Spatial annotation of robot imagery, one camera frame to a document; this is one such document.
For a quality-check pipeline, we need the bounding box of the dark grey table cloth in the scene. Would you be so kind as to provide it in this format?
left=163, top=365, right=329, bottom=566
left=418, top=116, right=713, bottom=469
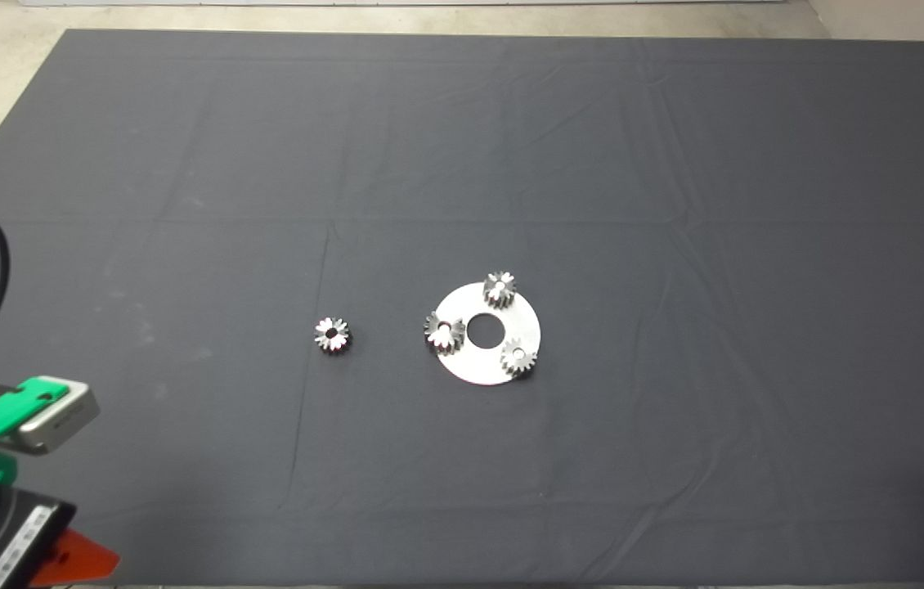
left=0, top=29, right=924, bottom=587

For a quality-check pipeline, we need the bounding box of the round metal plate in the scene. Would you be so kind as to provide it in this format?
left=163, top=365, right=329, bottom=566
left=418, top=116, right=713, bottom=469
left=433, top=282, right=541, bottom=386

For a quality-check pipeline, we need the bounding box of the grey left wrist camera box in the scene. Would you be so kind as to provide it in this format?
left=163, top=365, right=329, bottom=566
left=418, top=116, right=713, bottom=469
left=11, top=378, right=100, bottom=456

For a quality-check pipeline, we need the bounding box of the small steel gear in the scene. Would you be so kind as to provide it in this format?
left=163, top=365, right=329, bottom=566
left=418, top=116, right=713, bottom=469
left=500, top=338, right=539, bottom=380
left=482, top=271, right=518, bottom=310
left=314, top=317, right=353, bottom=355

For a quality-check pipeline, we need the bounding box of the larger steel gear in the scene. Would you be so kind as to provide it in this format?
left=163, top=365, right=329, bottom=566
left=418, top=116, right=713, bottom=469
left=424, top=312, right=467, bottom=357

